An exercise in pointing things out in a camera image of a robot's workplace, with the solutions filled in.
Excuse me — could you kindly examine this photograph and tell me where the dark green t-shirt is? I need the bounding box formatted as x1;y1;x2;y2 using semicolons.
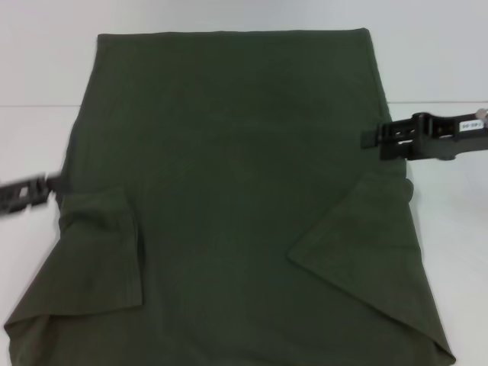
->
3;27;458;366

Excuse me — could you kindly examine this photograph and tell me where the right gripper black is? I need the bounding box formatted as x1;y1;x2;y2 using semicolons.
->
360;111;488;162

